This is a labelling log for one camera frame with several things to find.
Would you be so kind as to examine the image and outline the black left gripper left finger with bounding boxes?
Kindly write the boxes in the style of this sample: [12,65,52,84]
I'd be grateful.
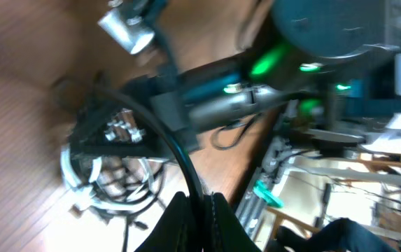
[135,192,200,252]

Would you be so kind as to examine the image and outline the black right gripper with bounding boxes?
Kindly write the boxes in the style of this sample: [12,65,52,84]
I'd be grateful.
[69,62,241,159]

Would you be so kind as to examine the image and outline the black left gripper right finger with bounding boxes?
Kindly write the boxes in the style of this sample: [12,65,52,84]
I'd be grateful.
[203,193,260,252]

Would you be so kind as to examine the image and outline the black USB cable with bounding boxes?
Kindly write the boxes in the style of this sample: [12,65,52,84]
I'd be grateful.
[51,75,267,252]

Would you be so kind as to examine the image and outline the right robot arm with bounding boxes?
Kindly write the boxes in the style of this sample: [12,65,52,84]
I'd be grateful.
[69,0,401,158]

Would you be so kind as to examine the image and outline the black right camera cable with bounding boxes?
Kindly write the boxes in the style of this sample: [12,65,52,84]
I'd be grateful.
[129,0,187,85]

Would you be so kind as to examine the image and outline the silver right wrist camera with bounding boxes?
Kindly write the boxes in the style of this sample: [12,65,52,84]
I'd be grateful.
[97,7,155,55]

